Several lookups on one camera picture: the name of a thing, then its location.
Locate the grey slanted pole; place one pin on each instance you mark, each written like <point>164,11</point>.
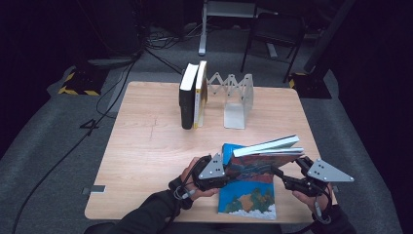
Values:
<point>324,35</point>

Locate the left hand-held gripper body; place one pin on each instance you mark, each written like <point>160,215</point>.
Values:
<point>212,170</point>

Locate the red and navy book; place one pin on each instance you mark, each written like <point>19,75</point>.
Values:
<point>259,162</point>

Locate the black yellow striped base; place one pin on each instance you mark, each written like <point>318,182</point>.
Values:
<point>81,84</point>
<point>311,87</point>

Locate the white metal stand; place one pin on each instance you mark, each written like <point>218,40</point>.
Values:
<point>203,32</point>

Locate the yellow book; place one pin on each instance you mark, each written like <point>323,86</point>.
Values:
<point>200,97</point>

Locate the thick black book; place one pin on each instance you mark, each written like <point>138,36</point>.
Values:
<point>187,104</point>

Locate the expandable metal bookend rack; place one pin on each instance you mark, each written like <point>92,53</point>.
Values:
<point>235,113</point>

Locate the person's left hand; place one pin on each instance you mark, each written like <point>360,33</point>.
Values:
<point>203,194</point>

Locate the grey table bracket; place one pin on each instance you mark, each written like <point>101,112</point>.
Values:
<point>334,188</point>
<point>94,189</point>

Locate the large blue picture book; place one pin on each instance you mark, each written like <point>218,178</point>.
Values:
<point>246,198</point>

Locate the person's right hand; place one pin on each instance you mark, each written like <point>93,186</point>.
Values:
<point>308,201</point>

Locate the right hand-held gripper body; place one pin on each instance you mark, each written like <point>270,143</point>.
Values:
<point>324,172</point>

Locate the black chair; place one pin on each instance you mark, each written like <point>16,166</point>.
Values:
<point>276,29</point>

